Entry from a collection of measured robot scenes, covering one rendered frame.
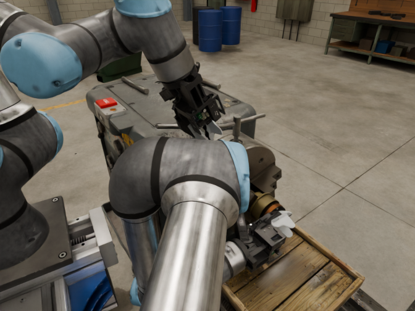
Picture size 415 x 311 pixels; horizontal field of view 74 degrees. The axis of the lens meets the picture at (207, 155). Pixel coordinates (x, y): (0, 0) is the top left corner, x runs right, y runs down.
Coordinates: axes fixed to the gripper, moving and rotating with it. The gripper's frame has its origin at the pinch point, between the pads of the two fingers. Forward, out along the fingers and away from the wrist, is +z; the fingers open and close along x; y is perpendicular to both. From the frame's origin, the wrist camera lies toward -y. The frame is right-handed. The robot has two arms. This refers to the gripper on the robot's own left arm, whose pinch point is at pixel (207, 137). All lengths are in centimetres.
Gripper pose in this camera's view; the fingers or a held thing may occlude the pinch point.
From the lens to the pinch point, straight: 66.6
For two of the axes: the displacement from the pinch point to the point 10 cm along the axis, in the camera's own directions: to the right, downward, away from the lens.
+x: 7.4, -6.4, 2.1
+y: 5.9, 4.5, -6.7
